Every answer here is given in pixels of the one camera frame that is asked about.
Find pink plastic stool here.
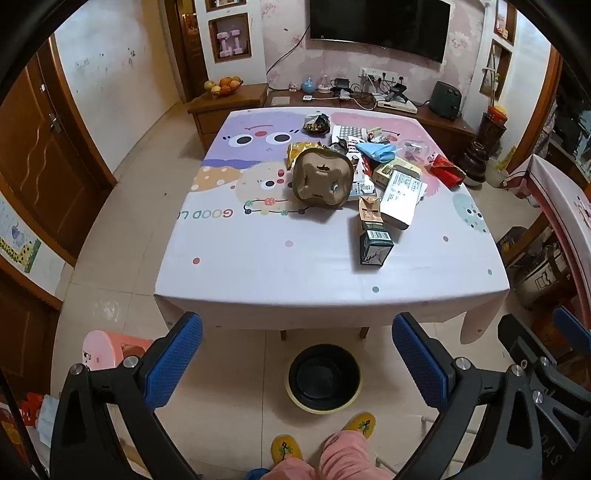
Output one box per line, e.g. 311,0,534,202
82,329,154,371

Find fruit bowl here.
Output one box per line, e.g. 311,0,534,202
204,75,245,99

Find dark green air fryer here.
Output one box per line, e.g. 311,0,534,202
431,80,462,120

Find clear plastic container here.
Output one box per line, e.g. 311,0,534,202
398,138,431,163

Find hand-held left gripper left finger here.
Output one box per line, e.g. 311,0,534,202
50,311,204,480

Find white set-top box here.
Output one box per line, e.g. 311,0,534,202
377,98,419,114

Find checkered paper cup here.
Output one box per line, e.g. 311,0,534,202
331,124,370,145

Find blue face mask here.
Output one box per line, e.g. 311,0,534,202
355,141,399,163

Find wooden display cabinet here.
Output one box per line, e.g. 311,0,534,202
538,46,591,185

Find dark printed box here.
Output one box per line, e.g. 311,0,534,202
498,226,532,266

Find person's pink pants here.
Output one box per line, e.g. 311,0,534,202
267,429,394,480

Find red foil packet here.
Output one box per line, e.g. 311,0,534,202
428,154,467,188

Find brown wooden door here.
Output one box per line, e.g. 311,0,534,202
0,44,118,268

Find yellow snack bag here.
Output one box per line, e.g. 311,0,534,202
286,141,324,171

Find yellow bin with black liner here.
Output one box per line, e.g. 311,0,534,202
285,343,363,414

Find cartoon printed tablecloth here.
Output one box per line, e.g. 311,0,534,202
154,105,512,344

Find dark snack wrapper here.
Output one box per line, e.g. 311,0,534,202
302,113,331,136

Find yellow slipper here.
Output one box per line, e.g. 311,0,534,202
271,434,304,463
343,412,378,435

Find white labelled box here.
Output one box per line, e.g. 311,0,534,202
379,168,429,230

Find yellow green cardboard box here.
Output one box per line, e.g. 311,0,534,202
372,157,422,186

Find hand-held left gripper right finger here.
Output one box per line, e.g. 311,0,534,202
392,312,542,480

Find black wall television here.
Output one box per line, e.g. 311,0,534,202
308,0,452,64

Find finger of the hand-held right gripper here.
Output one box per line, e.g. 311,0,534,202
498,315,561,402
551,305,591,365

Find brown cardboard cup carrier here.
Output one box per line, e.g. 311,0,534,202
291,148,355,209

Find pink printed table cover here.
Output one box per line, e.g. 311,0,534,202
503,154,591,296

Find brown ceramic jar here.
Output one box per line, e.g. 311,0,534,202
455,141,488,186

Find green drink carton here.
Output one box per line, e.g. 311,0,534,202
359,220,396,268

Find tall dark vase stand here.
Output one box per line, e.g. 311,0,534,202
479,105,508,158

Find brown open carton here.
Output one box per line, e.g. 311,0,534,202
358,195,385,228

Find wooden television cabinet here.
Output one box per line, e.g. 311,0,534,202
187,83,478,153

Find white plastic bucket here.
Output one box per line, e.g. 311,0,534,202
487,159,509,188

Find wall poster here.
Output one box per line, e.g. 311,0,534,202
0,196,43,274

